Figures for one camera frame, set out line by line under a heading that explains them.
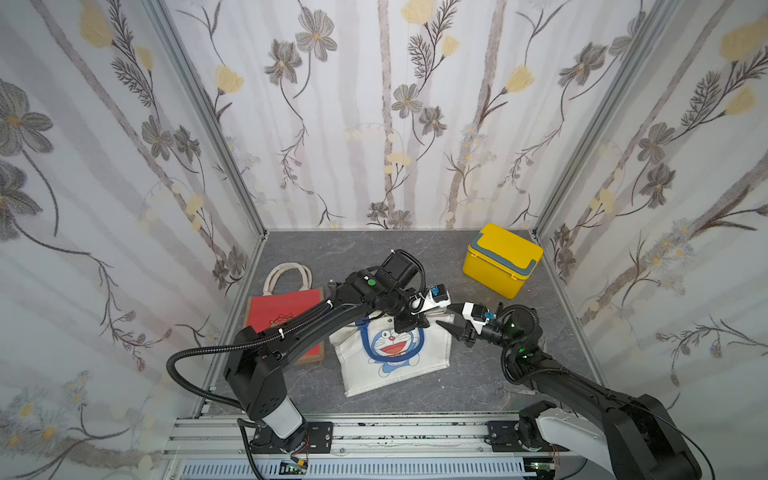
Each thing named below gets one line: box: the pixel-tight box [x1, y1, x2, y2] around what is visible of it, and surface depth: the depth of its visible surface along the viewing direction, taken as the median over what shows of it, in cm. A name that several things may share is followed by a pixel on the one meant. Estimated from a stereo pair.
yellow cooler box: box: [463, 223, 544, 300], surface depth 98 cm
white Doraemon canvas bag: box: [329, 316, 453, 397], surface depth 80 cm
